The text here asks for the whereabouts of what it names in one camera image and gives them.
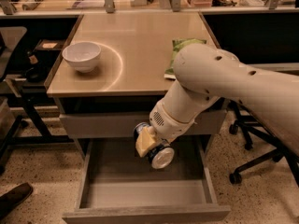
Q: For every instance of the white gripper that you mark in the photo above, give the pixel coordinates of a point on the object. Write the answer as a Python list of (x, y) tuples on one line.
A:
[(165, 124)]

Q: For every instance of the blue pepsi can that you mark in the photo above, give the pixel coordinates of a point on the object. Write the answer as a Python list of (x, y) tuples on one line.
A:
[(160, 156)]

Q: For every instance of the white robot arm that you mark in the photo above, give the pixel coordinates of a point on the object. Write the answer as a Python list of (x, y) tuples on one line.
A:
[(203, 75)]

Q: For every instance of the open middle drawer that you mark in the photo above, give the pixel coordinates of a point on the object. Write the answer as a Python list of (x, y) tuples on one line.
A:
[(117, 187)]

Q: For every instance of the closed top drawer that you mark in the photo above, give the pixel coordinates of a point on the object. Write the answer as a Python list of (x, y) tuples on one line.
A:
[(122, 124)]

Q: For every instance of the grey drawer cabinet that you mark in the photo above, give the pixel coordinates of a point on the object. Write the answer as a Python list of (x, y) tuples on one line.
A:
[(129, 77)]

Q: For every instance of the black office chair right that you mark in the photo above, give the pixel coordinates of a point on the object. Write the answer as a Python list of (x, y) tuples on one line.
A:
[(263, 142)]

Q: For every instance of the black office chair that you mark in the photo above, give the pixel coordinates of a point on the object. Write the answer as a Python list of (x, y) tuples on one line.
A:
[(263, 142), (9, 123)]

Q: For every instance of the green chip bag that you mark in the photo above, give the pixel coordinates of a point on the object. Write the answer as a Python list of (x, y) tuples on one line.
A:
[(178, 45)]

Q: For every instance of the white ceramic bowl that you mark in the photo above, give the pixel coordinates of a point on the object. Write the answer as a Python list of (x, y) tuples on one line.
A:
[(82, 56)]

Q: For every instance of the black shoe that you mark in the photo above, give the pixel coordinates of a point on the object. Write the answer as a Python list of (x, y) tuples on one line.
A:
[(13, 198)]

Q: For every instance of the black office chair left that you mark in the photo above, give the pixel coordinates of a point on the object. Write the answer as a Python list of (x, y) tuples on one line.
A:
[(9, 123)]

